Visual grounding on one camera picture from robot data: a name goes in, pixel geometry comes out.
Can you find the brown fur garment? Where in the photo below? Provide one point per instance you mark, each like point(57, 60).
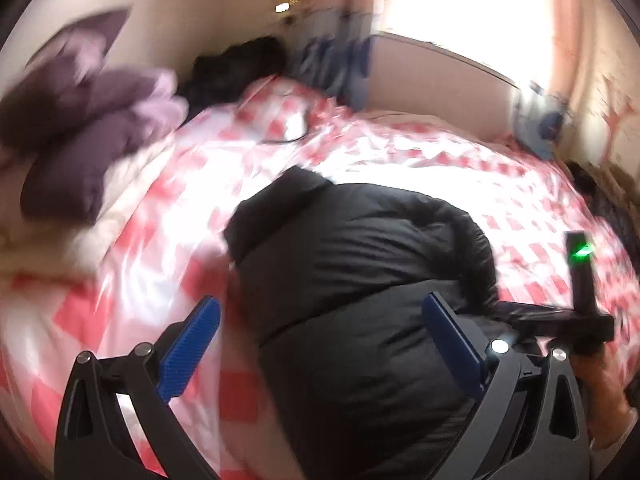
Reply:
point(610, 195)

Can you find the purple garment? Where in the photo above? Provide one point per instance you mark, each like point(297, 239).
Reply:
point(90, 110)

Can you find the window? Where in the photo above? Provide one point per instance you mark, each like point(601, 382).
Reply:
point(465, 5)

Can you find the blue printed curtain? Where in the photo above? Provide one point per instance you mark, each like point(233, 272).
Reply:
point(542, 125)
point(330, 60)

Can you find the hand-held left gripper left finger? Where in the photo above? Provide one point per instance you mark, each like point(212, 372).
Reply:
point(192, 345)

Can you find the black garment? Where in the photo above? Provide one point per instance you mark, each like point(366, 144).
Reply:
point(225, 70)

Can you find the black puffer jacket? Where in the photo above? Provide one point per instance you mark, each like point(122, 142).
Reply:
point(350, 285)

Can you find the pink checkered bed sheet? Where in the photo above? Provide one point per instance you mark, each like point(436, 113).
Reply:
point(175, 210)

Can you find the person's right forearm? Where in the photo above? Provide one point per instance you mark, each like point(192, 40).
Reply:
point(607, 442)

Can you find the white wall socket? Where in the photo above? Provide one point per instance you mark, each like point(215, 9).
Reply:
point(282, 8)

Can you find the person's right hand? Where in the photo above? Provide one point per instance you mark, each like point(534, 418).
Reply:
point(602, 380)

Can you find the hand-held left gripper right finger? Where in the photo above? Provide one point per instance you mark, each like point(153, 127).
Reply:
point(450, 345)

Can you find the beige blanket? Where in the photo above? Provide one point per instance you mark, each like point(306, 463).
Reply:
point(60, 245)

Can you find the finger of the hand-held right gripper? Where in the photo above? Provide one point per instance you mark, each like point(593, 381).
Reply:
point(512, 317)

